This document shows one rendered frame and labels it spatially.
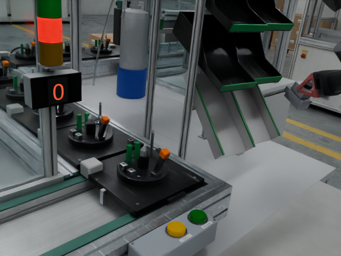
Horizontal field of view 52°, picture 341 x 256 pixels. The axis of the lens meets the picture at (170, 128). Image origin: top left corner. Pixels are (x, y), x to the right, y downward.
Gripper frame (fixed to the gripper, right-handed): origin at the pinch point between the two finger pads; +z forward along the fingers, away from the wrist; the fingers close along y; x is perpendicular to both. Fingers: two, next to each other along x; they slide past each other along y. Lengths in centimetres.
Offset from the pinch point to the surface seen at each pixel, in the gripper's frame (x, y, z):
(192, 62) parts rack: -11.9, 26.9, 15.0
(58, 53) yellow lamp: -14, 65, 11
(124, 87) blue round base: -20, 10, 100
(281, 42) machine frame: -42, -104, 92
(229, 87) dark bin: -3.1, 21.1, 7.8
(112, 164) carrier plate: 13, 50, 28
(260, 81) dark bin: -4.7, 5.8, 10.9
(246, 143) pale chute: 13.6, 10.1, 15.9
